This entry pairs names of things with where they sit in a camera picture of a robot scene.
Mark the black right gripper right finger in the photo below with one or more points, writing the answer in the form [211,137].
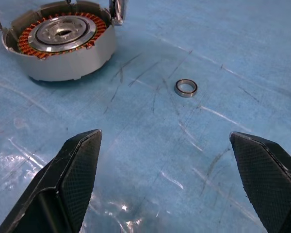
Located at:
[271,184]

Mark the silver motor housing copper windings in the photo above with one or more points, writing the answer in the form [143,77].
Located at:
[70,65]

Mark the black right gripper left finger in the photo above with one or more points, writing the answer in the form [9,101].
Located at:
[51,194]

